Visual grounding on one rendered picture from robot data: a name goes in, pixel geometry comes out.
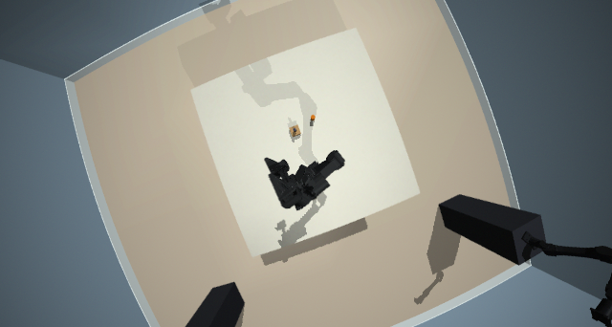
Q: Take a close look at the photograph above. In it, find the tan block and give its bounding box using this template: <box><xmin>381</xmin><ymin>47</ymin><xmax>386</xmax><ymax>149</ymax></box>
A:
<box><xmin>290</xmin><ymin>125</ymin><xmax>301</xmax><ymax>137</ymax></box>

